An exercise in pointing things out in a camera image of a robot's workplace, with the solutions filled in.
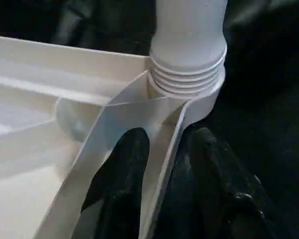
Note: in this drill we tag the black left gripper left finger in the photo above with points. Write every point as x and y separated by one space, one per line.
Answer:
122 186

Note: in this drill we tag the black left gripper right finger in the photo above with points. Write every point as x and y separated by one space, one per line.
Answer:
214 194

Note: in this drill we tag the white plastic table top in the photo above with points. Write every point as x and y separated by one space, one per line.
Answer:
40 87

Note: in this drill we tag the white plastic table leg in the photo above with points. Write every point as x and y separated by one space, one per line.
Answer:
187 37

